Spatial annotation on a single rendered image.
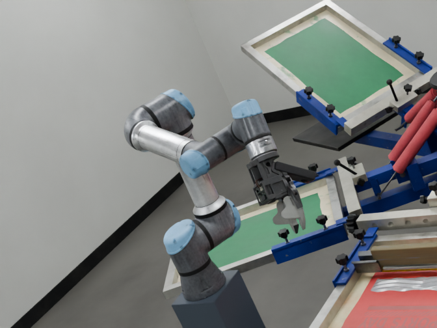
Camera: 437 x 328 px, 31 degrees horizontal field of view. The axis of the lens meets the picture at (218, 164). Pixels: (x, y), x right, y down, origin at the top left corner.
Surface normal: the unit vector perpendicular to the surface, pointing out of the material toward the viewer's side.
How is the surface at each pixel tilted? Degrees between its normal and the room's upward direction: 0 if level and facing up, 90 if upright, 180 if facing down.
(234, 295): 90
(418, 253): 90
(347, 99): 32
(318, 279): 0
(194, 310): 90
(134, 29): 90
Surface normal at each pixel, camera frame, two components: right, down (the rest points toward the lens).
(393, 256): -0.51, 0.49
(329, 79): -0.11, -0.66
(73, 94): 0.77, -0.12
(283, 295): -0.39, -0.86
